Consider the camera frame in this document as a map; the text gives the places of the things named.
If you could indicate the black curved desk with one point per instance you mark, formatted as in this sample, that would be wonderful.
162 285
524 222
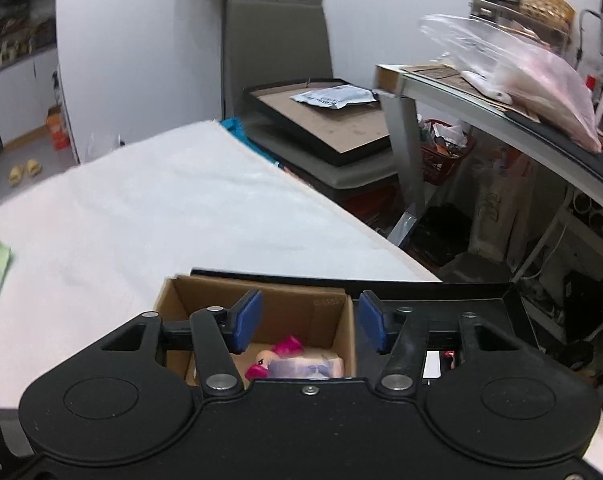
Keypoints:
556 140

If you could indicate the wicker basket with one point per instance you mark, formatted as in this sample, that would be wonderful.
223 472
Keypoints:
549 7

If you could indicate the black bag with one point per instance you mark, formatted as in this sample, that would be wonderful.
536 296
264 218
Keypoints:
441 235

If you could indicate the orange box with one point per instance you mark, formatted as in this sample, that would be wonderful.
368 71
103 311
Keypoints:
59 132

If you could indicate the red basket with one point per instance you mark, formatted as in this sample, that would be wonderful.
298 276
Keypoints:
446 155

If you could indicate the spray bottle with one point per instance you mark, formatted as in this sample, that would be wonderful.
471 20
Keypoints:
56 90

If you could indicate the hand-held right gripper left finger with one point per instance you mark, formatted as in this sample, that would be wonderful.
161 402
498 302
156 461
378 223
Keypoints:
246 320

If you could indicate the blue cloth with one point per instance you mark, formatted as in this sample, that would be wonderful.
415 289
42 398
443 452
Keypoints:
236 130

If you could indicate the pink-haired doll figure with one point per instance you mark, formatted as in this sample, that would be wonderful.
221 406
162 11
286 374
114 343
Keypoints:
286 346

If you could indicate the beige tote bag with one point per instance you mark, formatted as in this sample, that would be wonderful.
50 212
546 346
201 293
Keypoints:
496 210

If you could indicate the cardboard box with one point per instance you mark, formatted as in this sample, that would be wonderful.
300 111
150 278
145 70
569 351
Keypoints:
301 310

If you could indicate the white cabinet shelf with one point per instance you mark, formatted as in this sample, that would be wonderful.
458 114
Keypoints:
16 35

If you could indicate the black shallow tray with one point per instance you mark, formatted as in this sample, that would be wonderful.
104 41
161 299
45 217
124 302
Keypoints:
446 294

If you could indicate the white mailer bag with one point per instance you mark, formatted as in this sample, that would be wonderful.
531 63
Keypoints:
331 96

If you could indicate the clear plastic bag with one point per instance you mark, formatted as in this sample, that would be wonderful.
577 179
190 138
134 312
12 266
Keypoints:
521 75

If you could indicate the black picture frame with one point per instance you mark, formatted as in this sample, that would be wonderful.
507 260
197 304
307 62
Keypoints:
331 127

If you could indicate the yellow slipper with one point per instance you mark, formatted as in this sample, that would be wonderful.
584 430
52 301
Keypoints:
15 176
33 167

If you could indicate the grey chair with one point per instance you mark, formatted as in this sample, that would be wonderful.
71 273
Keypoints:
276 40

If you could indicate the purple cube toy figure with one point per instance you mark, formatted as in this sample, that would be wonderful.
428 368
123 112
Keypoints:
306 366

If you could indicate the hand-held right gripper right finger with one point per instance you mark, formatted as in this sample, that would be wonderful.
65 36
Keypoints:
374 320

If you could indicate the clear drawer organizer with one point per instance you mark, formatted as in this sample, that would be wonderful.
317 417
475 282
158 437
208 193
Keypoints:
486 10

